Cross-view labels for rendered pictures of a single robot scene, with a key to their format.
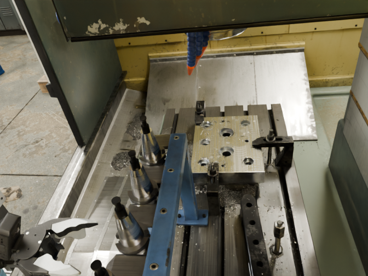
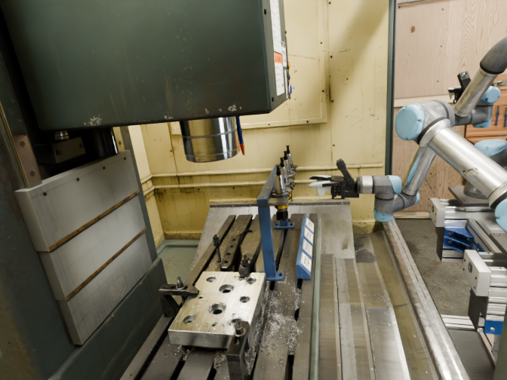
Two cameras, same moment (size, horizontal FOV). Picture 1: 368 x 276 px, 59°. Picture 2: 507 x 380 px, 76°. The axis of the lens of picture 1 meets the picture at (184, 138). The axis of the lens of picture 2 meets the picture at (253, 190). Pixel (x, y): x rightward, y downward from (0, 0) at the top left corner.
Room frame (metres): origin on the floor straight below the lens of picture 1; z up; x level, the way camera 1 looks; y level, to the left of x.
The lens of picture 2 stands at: (1.68, 0.03, 1.62)
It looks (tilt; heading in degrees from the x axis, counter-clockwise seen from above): 19 degrees down; 182
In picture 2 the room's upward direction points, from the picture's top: 6 degrees counter-clockwise
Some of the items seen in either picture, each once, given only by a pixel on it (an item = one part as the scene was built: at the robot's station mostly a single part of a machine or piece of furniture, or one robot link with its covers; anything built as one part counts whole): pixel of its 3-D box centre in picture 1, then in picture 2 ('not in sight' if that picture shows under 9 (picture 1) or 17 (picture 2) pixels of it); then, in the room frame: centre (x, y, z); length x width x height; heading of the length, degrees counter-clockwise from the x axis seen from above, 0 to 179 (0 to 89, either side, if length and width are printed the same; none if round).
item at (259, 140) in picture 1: (272, 147); (180, 296); (0.78, -0.29, 0.97); 0.13 x 0.03 x 0.15; 79
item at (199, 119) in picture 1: (200, 117); (241, 345); (1.01, -0.08, 0.97); 0.13 x 0.03 x 0.15; 169
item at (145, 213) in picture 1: (138, 215); not in sight; (0.40, 0.11, 1.21); 0.07 x 0.05 x 0.01; 79
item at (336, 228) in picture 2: not in sight; (269, 248); (0.11, 0.02, 0.75); 0.89 x 0.70 x 0.26; 79
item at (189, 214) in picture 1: (186, 185); (267, 243); (0.61, 0.01, 1.05); 0.10 x 0.05 x 0.30; 79
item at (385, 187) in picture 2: not in sight; (385, 185); (0.43, 0.51, 1.16); 0.11 x 0.08 x 0.09; 79
